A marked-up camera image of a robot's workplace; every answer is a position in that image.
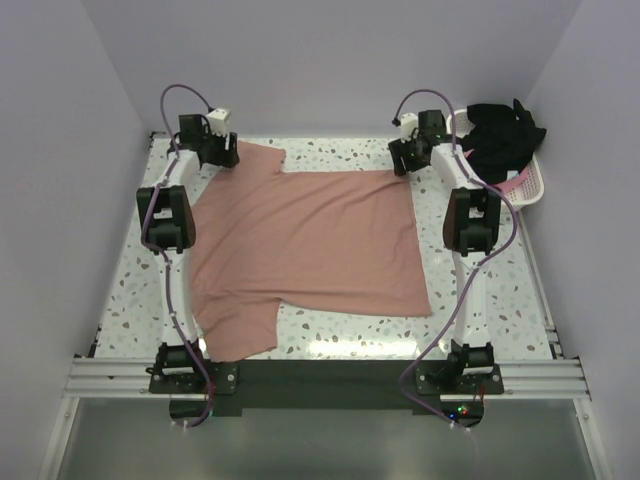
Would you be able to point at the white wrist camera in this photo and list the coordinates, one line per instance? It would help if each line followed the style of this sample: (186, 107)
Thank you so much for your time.
(409, 126)
(218, 120)

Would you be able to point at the black garment in basket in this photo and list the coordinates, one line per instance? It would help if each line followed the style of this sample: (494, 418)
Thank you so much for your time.
(503, 139)

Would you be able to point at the white perforated laundry basket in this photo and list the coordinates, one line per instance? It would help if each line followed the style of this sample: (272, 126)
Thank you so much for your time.
(521, 189)

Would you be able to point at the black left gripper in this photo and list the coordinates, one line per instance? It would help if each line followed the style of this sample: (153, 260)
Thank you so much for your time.
(226, 158)

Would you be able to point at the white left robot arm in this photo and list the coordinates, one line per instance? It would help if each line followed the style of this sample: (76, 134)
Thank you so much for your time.
(168, 231)

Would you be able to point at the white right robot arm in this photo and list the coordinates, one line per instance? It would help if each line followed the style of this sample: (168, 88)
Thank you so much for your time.
(470, 233)

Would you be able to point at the salmon pink t shirt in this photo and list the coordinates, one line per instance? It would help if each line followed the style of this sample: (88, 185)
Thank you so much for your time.
(342, 242)

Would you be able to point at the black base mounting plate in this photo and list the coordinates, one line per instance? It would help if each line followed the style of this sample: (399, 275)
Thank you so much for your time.
(336, 398)

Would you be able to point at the aluminium front frame rail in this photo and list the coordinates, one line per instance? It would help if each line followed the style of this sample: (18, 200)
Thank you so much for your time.
(524, 379)

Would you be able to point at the aluminium table edge rail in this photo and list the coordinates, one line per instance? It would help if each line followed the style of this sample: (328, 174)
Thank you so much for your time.
(550, 328)

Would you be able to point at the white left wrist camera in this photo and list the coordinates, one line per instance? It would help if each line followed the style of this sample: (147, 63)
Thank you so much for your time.
(218, 120)

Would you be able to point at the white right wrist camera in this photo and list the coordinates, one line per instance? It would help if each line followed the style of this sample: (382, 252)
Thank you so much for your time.
(409, 126)

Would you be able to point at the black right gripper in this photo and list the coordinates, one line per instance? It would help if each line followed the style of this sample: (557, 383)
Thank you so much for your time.
(397, 151)

